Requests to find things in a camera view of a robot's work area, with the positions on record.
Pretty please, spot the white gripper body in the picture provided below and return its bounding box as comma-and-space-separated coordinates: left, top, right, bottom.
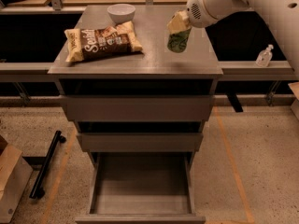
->
187, 0, 212, 28

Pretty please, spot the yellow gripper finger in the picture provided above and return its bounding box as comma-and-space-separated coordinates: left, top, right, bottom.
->
167, 10, 192, 35

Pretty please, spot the green soda can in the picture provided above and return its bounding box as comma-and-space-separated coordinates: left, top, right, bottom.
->
167, 28, 191, 53

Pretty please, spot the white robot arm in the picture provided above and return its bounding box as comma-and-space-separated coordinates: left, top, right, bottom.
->
167, 0, 299, 75

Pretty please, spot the grey drawer cabinet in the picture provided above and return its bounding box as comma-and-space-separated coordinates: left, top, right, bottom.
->
47, 5, 224, 224

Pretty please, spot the grey top drawer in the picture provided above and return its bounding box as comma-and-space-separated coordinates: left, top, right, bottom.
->
60, 96, 213, 122

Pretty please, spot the grey middle drawer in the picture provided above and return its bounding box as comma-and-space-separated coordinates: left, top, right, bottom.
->
77, 133, 203, 152

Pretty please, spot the grey open bottom drawer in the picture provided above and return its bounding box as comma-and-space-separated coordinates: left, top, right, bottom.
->
76, 153, 206, 224

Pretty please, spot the white bowl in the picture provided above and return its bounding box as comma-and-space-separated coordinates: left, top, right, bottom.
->
107, 4, 135, 23

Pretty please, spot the clear sanitizer bottle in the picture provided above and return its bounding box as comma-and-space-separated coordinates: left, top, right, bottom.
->
255, 44, 274, 67

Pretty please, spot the brown chip bag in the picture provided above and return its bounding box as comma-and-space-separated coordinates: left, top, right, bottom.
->
64, 21, 143, 63

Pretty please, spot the wooden box at right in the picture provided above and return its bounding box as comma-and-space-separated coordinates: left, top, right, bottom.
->
289, 82, 299, 120

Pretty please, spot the black metal bar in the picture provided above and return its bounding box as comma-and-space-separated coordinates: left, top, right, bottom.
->
29, 131, 66, 199

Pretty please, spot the cardboard box with paper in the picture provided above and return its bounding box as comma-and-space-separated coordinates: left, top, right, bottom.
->
0, 136, 33, 224

